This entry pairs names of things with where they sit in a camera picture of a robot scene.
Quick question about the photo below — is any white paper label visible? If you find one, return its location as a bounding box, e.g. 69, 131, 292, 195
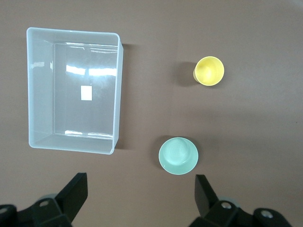
80, 85, 93, 101

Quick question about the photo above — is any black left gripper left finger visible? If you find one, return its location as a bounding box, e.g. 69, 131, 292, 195
0, 172, 89, 227

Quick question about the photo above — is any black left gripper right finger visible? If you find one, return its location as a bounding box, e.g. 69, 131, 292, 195
189, 174, 291, 227

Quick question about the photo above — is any translucent white plastic bin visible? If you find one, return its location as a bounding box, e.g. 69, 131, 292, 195
26, 26, 125, 156

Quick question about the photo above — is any yellow plastic cup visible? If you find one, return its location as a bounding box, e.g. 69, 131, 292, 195
193, 56, 225, 86

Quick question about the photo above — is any mint green bowl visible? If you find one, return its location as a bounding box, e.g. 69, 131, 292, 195
158, 136, 199, 175

